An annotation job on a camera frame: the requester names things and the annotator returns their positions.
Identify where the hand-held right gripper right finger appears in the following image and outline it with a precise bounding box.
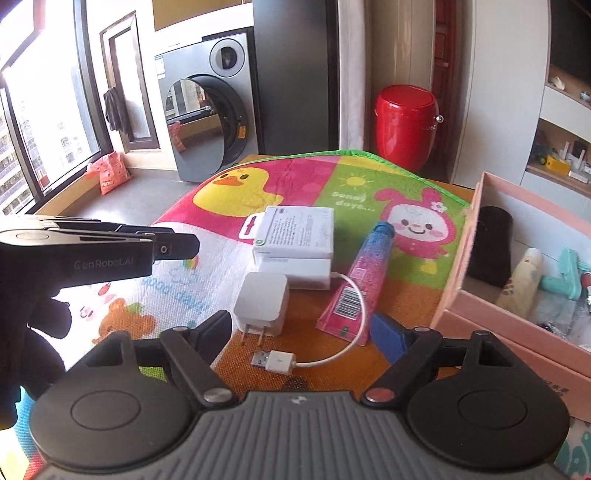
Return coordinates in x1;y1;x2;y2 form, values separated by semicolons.
360;313;520;408

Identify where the yellow toy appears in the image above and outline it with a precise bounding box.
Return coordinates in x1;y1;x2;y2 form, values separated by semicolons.
536;148;573;174

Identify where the white usb cable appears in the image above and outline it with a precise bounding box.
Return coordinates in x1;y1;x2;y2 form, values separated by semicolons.
250;272;370;376

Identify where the clear plastic bag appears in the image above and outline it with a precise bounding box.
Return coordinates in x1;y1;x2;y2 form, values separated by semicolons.
531;291;591;347

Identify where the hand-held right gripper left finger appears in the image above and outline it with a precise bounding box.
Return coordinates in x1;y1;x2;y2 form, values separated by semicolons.
83;310;232;407

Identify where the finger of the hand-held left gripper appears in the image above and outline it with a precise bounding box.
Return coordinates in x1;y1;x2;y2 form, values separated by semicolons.
0;215;177;235
0;228;201;268

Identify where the pink cardboard box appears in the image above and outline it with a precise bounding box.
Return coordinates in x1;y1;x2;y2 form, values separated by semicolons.
434;172;591;423

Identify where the person's left hand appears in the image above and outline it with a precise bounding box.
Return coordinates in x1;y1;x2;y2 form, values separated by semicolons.
0;294;75;430

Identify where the cream lotion tube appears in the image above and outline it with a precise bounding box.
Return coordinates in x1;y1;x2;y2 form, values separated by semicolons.
496;248;543;309

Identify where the white labelled packaged box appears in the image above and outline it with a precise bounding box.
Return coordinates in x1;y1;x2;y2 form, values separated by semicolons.
239;206;335;260

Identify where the tall black cabinet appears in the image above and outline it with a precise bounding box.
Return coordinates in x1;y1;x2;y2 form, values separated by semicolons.
252;0;342;155

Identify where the dark red door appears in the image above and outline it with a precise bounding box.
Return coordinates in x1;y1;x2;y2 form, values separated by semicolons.
434;0;462;183

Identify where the red round bin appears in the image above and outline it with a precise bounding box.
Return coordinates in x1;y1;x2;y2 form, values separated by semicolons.
373;84;445;160

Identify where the brown framed door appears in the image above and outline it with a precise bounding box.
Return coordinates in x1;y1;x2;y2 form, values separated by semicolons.
99;11;160;153

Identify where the white wall shelf unit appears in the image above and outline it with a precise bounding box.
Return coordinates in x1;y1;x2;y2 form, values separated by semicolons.
450;0;591;199

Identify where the grey washing machine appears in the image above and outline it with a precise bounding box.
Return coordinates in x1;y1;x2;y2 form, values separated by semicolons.
154;28;260;183

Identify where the colourful cartoon play mat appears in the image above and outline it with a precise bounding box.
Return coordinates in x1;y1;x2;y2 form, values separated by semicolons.
65;150;591;480

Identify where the white charger plug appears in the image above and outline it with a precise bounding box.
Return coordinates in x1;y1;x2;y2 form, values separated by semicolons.
233;271;291;350

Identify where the black framed window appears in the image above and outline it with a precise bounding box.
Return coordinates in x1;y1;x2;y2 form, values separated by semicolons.
0;0;116;217

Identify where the black round container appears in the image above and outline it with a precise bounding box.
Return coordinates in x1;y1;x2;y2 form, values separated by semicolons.
466;206;514;288

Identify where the dark hanging cloth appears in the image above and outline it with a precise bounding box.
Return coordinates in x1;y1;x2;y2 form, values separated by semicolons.
102;88;132;137

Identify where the orange plastic bag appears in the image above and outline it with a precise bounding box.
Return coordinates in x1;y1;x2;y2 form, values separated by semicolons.
85;151;132;196

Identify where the pink blue gradient tube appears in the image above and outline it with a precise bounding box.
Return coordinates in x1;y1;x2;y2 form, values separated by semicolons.
316;222;394;347

